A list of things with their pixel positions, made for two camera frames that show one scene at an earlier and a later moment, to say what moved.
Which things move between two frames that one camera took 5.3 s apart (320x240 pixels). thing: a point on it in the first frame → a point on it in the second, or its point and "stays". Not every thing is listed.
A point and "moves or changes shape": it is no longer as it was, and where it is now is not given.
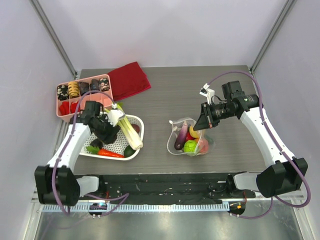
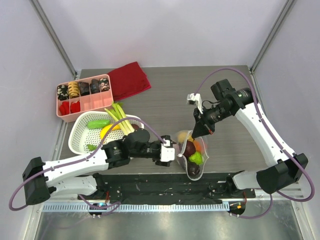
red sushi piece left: [64, 108] stays
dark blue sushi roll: [95, 85] stays
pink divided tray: [67, 94] stays
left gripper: [109, 137] → [166, 138]
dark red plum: [136, 127] stays
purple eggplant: [180, 141] → [183, 162]
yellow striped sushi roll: [73, 89] stays
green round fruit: [190, 146] → [197, 158]
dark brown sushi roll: [83, 87] stays
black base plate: [161, 188] stays
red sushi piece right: [73, 105] stays
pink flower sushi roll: [103, 83] stays
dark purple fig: [97, 143] → [193, 168]
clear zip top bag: [183, 140] moves or changes shape
